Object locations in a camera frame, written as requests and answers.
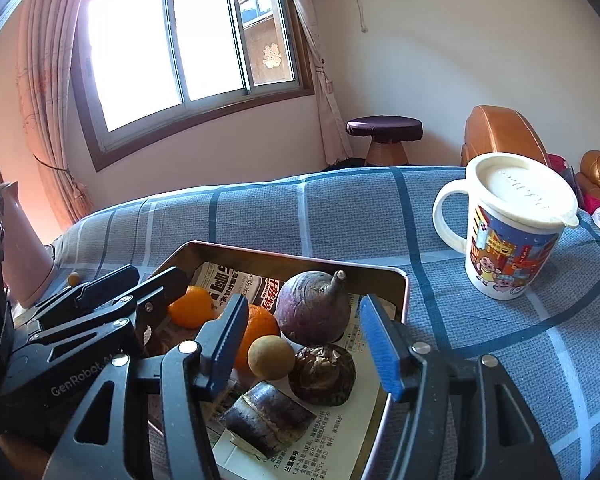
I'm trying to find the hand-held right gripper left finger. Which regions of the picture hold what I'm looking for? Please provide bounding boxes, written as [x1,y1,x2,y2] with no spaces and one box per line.
[42,292,251,480]

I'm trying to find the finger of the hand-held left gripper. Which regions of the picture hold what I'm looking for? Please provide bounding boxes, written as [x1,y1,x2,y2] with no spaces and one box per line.
[27,266,191,357]
[32,264,141,327]

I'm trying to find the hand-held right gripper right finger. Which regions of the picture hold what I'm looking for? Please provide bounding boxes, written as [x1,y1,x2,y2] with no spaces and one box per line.
[360,294,563,480]

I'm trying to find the large orange mandarin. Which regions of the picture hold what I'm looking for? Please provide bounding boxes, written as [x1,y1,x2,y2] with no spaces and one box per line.
[220,304,281,373]

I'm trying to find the dark water chestnut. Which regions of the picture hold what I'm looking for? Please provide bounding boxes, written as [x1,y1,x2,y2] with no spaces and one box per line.
[287,343,357,407]

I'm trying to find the purple sugarcane piece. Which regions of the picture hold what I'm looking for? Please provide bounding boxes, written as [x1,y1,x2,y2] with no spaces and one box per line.
[219,381,317,459]

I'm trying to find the pink electric kettle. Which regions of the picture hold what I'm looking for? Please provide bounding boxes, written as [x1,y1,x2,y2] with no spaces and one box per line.
[0,181,58,309]

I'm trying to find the printed paper leaflet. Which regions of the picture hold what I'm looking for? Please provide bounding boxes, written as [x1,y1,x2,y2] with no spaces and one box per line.
[190,260,396,480]

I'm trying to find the blue checked tablecloth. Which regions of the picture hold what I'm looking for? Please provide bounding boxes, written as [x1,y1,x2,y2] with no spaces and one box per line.
[45,165,600,480]

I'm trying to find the white cartoon print mug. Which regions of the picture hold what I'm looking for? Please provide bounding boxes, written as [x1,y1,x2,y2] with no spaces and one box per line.
[432,152,580,301]

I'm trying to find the pink patterned curtain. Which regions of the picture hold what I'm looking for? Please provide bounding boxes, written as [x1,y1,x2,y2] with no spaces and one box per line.
[15,0,111,231]
[277,0,353,171]

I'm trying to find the round dark cushioned stool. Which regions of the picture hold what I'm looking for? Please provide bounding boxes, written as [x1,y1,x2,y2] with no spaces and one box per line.
[346,116,424,167]

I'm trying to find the sliding glass window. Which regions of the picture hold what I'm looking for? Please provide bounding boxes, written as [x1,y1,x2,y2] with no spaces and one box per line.
[72,0,316,171]

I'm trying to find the red cloth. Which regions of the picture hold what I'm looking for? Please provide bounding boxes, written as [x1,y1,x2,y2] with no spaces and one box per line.
[550,155,588,211]

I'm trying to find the white wall cord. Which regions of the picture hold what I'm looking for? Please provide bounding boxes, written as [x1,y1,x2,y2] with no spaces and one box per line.
[352,0,370,33]

